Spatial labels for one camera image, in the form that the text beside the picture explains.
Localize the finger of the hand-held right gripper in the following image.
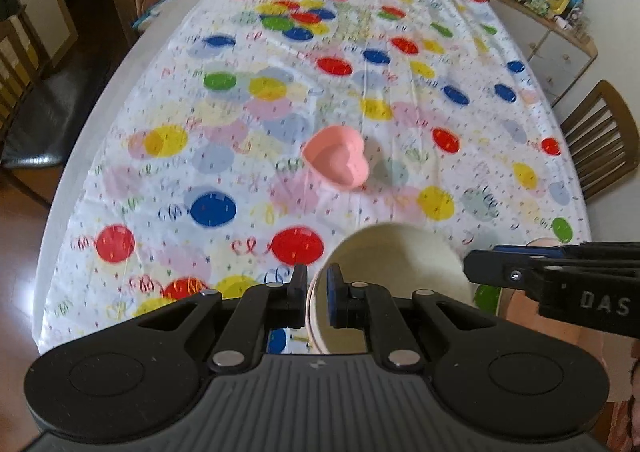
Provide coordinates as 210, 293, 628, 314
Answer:
462, 250, 640, 335
494, 241, 640, 260

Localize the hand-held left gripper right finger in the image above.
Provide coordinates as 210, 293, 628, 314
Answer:
325, 263, 494, 371

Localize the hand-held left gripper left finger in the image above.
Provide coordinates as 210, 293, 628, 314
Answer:
137, 263, 308, 373

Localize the cream bowl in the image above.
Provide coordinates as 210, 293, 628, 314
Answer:
306, 223, 474, 356

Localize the pink heart-shaped bowl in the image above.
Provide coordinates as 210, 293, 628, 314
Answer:
301, 126, 370, 191

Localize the wooden slat-back chair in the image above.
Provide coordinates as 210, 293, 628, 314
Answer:
559, 79, 640, 204

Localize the wooden side cabinet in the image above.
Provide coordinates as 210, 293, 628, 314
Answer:
471, 0, 599, 108

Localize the balloon print tablecloth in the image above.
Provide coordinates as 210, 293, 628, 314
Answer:
37, 0, 594, 358

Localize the wooden chair black seat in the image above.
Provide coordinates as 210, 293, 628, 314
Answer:
0, 7, 110, 209

